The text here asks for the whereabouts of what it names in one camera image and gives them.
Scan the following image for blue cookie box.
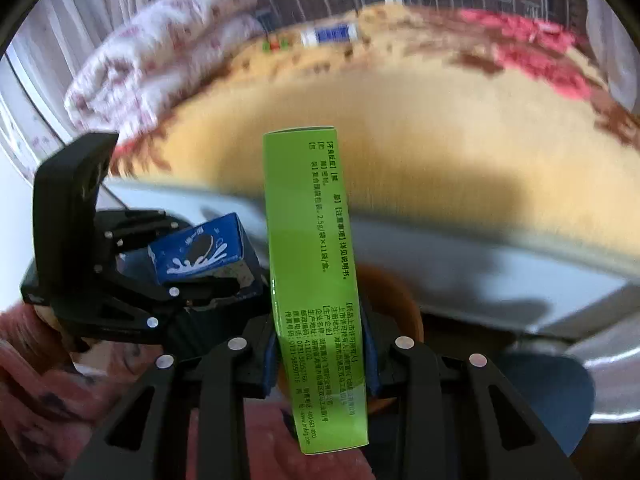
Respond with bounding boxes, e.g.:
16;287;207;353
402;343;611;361
148;212;264;309

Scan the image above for green medicine box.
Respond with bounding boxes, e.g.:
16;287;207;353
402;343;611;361
264;127;369;455

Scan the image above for white floral folded quilt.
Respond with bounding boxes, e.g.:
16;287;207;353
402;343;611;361
64;0;264;140

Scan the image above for red green toy car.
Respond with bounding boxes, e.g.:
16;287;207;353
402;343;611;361
262;36;292;52

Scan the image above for yellow floral bed blanket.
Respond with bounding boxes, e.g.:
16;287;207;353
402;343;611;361
111;4;639;273

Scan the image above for blue white crumpled wrapper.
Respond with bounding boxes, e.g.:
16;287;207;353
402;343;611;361
300;22;359;48

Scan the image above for white curtain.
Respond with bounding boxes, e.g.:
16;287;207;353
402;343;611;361
586;0;639;114

